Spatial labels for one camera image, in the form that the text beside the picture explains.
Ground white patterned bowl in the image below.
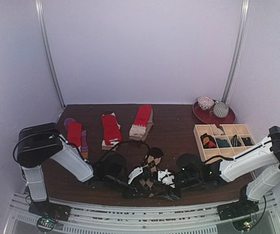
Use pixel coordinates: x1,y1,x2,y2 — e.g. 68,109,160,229
197,96,215,110

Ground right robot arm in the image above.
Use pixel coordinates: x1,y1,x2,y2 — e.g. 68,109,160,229
157,126,280,215

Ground aluminium frame post left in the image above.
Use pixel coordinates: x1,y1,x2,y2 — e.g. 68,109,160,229
35,0,66,109

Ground aluminium frame post right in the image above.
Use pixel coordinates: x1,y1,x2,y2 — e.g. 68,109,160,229
221,0,251,105

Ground wooden divided organizer box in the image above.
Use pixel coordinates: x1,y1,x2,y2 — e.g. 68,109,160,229
194,124,255,163

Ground beige sock in box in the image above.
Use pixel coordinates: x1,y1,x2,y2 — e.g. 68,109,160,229
210,124,225,136

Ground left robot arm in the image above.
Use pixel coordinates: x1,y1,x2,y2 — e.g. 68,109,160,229
13,122,139,216

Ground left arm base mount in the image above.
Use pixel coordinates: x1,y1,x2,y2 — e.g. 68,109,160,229
28,199,71,221

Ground red sock middle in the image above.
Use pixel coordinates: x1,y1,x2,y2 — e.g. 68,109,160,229
100,114,123,146

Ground grey striped cup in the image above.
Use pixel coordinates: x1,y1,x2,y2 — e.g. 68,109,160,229
213,101,229,118

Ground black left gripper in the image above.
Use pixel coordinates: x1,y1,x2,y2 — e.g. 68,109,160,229
105,174,148,201

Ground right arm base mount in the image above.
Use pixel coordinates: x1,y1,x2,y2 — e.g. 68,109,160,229
217,198,259,221

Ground black striped sock in box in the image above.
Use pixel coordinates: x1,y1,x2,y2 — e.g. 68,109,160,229
230,135,242,147

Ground aluminium frame post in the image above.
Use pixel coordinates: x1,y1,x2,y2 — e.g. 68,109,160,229
35,0,66,109
221,0,251,105

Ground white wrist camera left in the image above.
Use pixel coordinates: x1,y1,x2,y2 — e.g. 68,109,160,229
128,167,143,185

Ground red white sock right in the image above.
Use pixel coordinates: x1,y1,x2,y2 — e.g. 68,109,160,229
129,105,152,137

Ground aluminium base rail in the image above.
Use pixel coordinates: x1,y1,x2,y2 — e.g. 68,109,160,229
1,192,280,234

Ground rolled colourful socks in box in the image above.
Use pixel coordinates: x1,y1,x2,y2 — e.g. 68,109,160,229
200,133,217,149

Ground teal rolled sock in box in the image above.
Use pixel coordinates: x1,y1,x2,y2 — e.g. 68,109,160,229
215,138,230,148

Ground red round tray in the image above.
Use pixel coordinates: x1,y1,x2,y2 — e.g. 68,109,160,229
193,101,236,124

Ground purple striped sock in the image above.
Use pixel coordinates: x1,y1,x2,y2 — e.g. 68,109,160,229
64,118,88,159

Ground red sock far left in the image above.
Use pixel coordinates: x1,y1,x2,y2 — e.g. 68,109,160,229
67,121,82,149

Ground brown argyle sock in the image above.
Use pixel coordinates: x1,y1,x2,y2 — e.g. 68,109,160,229
136,147,163,197

